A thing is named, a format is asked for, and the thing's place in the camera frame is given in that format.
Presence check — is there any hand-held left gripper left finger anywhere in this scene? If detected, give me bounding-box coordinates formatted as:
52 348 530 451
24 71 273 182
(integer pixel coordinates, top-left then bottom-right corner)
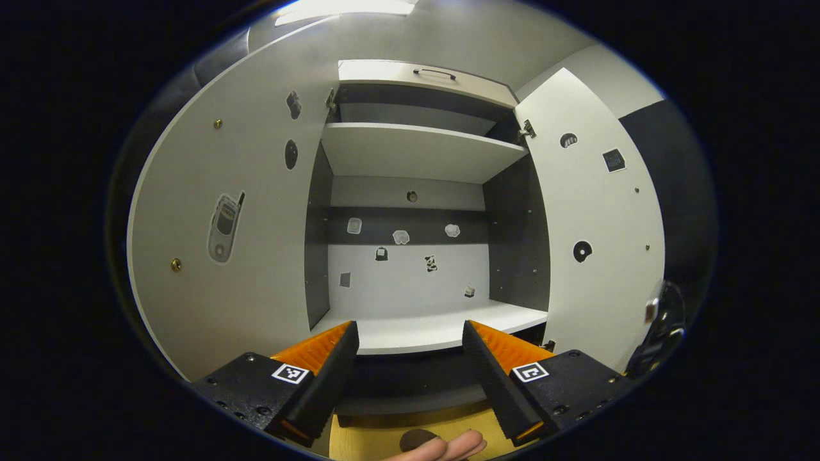
191 320 361 448

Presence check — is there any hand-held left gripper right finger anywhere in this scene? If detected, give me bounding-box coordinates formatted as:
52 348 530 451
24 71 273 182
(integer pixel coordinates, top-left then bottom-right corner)
461 320 635 448

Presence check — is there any brown shoe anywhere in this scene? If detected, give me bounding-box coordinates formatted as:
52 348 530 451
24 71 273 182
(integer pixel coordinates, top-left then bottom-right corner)
399 429 443 452

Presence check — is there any white shoe cabinet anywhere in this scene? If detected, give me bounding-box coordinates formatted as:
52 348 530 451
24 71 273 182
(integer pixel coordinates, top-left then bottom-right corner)
304 60 552 417

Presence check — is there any white cabinet drawer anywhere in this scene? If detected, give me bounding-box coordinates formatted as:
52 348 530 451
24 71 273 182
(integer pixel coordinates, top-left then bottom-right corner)
338 60 518 108

